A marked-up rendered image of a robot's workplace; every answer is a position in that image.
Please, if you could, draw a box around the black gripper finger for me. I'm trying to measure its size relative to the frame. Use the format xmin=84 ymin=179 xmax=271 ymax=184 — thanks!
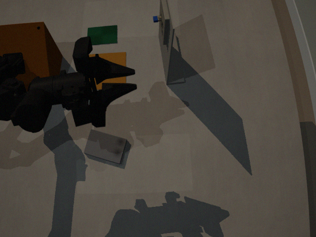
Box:
xmin=101 ymin=83 xmax=137 ymax=112
xmin=94 ymin=54 xmax=135 ymax=85

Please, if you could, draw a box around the orange flat square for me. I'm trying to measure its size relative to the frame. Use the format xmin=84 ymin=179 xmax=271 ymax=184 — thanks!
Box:
xmin=89 ymin=52 xmax=126 ymax=90

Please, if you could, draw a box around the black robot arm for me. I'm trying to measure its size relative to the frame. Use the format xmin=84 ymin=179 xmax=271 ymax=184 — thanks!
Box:
xmin=0 ymin=52 xmax=92 ymax=133

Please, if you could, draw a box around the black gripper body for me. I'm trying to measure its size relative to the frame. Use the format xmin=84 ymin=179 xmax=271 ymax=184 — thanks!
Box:
xmin=52 ymin=36 xmax=106 ymax=128

